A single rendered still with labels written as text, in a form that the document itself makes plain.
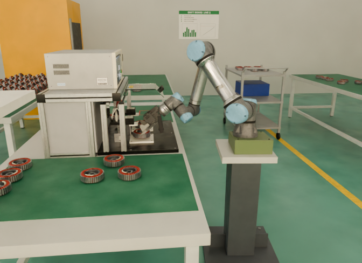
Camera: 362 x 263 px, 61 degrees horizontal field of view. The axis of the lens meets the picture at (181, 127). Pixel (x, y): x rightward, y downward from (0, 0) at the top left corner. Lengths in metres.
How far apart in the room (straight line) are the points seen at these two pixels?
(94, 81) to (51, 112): 0.30
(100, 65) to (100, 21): 5.47
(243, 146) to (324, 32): 6.68
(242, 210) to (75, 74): 1.30
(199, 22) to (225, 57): 1.00
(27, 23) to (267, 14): 4.97
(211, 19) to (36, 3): 3.66
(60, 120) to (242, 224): 1.27
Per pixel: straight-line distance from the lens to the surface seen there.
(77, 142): 1.84
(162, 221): 1.22
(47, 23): 5.60
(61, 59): 1.89
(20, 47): 5.75
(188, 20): 7.28
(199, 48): 1.77
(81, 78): 1.88
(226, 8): 7.45
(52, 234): 1.24
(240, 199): 2.01
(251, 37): 7.60
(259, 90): 4.67
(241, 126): 1.87
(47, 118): 1.84
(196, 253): 1.25
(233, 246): 2.19
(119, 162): 1.67
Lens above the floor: 1.43
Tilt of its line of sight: 17 degrees down
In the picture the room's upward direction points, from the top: straight up
